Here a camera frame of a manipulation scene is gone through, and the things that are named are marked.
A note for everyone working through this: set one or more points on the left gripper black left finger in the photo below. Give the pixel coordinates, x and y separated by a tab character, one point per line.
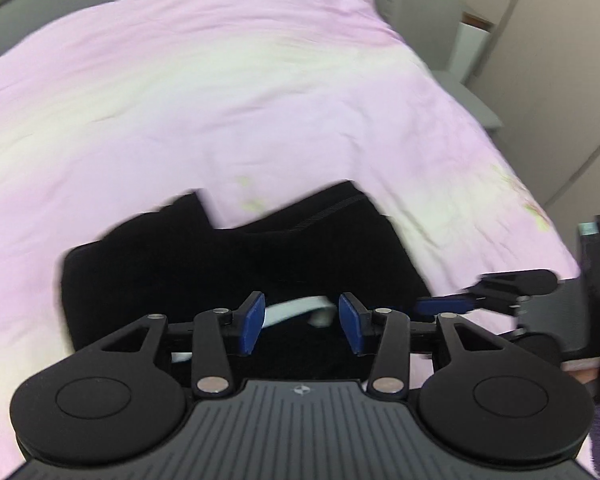
126	394

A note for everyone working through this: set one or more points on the black pants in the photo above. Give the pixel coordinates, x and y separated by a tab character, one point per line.
174	261

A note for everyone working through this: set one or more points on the pink floral bed cover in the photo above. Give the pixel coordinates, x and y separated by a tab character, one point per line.
113	110

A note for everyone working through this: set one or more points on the beige wardrobe cabinets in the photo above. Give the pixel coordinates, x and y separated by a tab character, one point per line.
542	77

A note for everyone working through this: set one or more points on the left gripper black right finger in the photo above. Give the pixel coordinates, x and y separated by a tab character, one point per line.
479	395

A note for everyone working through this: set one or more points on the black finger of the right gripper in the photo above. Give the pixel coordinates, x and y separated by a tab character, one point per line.
522	283
456	304

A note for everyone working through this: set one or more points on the grey chair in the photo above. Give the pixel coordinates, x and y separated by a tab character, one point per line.
430	28

